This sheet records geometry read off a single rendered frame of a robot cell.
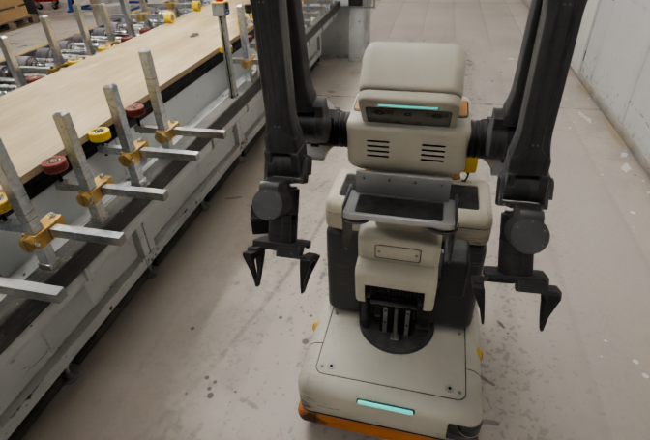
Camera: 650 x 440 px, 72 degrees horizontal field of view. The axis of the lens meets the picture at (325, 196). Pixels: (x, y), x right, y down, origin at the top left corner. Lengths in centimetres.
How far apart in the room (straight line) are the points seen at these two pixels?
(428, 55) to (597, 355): 167
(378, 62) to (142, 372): 166
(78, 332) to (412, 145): 165
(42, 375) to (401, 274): 146
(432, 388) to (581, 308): 106
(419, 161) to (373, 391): 86
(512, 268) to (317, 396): 100
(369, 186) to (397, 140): 13
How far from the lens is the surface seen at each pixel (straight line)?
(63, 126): 164
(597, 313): 249
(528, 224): 76
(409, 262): 124
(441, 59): 96
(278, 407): 193
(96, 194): 174
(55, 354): 217
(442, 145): 103
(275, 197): 79
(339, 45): 581
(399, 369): 167
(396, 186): 107
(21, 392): 211
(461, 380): 169
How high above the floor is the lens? 163
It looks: 33 degrees down
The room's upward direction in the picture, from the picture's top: 2 degrees counter-clockwise
